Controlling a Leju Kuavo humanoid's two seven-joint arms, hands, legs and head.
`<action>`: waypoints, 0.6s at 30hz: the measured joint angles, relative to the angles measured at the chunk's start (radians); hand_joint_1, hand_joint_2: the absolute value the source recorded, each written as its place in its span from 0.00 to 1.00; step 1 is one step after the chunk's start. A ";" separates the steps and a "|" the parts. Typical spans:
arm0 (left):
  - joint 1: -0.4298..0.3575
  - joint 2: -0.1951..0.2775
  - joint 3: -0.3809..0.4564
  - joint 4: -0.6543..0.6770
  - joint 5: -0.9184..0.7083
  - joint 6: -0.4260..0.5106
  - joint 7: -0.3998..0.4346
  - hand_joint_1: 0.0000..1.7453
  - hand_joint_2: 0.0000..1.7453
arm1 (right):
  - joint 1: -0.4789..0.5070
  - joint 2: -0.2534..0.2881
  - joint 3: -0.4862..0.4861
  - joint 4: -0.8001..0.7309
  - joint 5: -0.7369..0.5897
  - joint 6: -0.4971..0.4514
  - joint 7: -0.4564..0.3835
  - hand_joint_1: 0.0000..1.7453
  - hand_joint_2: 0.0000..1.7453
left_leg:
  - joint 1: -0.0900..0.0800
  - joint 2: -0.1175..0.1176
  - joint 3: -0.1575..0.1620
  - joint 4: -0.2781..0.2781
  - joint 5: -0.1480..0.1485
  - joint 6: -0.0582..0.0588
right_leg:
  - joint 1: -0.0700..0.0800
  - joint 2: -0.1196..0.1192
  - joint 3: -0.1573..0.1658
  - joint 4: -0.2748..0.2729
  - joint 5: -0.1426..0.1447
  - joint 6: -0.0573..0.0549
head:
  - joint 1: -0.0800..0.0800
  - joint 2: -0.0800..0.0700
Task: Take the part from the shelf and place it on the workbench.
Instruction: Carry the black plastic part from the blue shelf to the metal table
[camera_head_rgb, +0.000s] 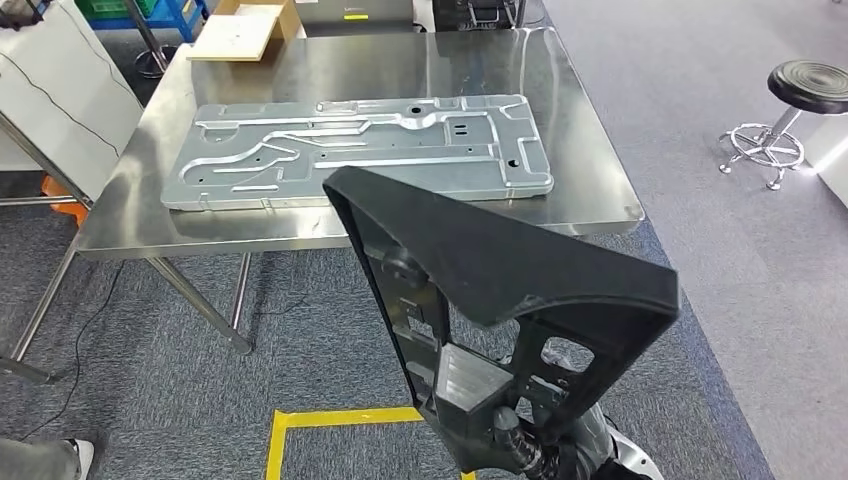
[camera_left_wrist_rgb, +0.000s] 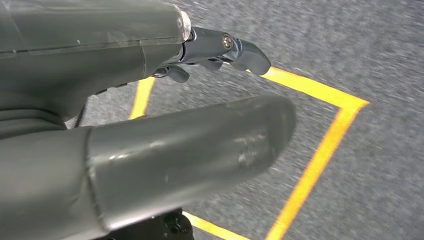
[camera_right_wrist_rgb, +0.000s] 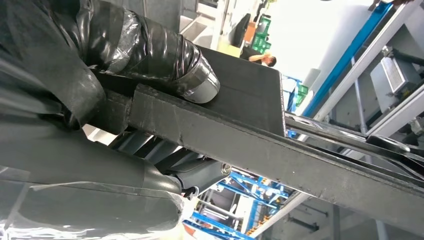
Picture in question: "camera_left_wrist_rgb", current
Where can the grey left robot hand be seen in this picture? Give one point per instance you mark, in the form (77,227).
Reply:
(99,49)

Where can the black robot body part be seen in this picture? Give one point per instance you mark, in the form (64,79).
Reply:
(159,228)

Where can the yellow floor tape square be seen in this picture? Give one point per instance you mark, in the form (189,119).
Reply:
(331,139)

